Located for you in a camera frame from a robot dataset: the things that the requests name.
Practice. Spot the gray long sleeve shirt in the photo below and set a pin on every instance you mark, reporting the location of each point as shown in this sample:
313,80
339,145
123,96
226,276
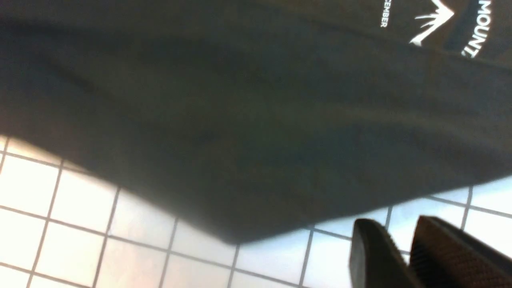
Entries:
252,118

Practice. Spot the white grid table cover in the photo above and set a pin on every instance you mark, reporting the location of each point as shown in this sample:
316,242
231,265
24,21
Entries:
62,228

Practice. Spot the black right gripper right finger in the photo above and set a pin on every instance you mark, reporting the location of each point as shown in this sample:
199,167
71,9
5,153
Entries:
444,256

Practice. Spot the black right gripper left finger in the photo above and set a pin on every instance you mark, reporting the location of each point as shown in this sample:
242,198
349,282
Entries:
375,261

